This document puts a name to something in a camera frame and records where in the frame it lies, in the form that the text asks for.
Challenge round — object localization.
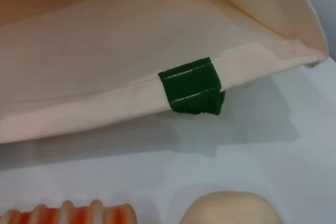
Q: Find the orange striped bread roll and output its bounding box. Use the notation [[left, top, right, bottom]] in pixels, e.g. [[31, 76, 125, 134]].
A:
[[0, 199, 138, 224]]

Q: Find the cream canvas handbag green handle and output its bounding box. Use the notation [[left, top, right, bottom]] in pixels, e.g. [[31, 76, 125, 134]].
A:
[[0, 0, 330, 145]]

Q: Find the cream round egg yolk pastry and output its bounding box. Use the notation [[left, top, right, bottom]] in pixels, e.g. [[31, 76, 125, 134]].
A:
[[181, 190, 284, 224]]

